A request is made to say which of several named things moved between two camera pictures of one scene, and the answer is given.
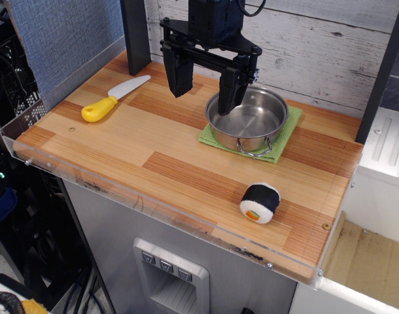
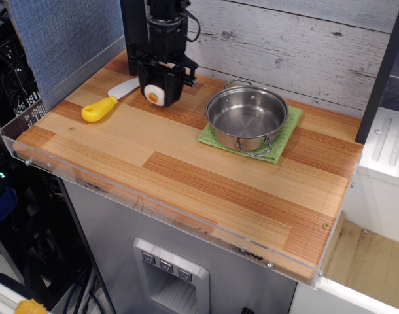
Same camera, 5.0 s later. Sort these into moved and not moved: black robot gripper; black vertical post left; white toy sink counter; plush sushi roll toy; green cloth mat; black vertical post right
Moved: plush sushi roll toy; black robot gripper
Not moved: black vertical post left; black vertical post right; green cloth mat; white toy sink counter
